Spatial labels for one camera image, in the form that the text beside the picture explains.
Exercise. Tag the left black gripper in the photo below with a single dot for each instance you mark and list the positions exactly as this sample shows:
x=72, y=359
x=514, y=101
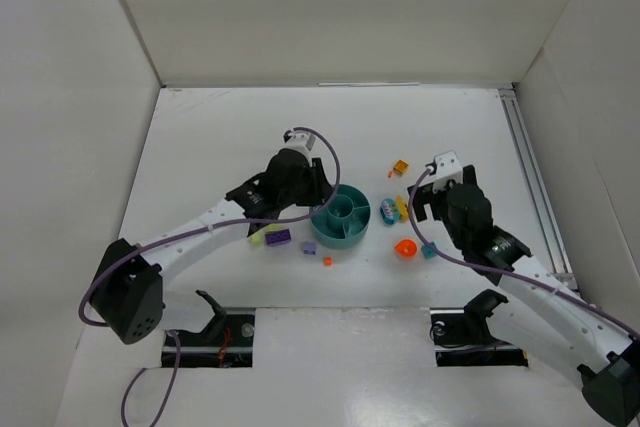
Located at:
x=320, y=181

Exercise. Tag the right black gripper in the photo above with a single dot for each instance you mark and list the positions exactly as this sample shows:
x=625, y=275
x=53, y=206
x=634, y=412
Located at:
x=426, y=197

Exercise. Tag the dark purple lego brick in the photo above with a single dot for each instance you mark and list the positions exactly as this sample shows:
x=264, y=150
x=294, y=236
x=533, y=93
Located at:
x=277, y=238

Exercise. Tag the light purple small lego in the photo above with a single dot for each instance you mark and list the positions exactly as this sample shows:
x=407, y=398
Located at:
x=309, y=248

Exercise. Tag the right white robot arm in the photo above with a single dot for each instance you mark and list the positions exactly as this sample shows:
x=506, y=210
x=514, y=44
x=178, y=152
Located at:
x=527, y=306

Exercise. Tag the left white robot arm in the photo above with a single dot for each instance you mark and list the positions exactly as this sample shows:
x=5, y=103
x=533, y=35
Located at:
x=131, y=295

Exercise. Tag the teal small lego brick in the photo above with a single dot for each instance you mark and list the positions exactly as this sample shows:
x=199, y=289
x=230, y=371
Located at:
x=428, y=250

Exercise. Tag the yellow lego piece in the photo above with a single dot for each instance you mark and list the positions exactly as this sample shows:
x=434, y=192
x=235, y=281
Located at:
x=402, y=208

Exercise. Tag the teal round divided container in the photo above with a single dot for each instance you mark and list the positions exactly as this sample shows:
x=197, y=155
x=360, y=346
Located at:
x=344, y=223

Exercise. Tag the orange round lego piece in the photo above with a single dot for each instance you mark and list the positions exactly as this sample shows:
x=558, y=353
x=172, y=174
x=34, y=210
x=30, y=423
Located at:
x=406, y=248

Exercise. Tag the lime green lego brick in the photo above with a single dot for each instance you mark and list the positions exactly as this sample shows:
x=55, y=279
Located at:
x=257, y=239

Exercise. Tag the blue printed oval lego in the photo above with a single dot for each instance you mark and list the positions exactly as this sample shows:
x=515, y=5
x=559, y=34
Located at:
x=389, y=211

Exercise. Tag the amber transparent lego brick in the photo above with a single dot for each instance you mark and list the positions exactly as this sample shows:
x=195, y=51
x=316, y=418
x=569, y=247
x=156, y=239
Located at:
x=400, y=167

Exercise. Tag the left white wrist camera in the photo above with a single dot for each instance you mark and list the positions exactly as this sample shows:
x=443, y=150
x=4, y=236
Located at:
x=299, y=140

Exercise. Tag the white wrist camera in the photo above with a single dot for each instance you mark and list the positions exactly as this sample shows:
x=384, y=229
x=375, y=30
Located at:
x=299, y=140
x=444, y=170

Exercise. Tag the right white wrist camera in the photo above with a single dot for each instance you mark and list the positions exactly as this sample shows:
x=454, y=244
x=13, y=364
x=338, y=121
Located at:
x=444, y=170

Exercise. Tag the aluminium rail right edge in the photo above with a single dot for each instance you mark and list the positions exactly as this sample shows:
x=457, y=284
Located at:
x=546, y=219

